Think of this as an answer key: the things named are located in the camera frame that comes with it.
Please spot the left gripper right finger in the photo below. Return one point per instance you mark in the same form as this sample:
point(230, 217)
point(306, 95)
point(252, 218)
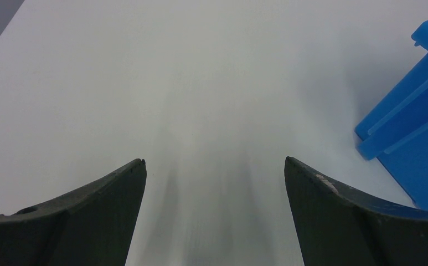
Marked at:
point(337, 224)

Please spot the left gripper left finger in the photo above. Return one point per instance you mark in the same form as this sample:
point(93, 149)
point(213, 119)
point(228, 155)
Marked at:
point(91, 225)

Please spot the blue plastic storage bin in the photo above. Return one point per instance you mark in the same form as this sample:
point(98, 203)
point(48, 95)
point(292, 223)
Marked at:
point(396, 129)

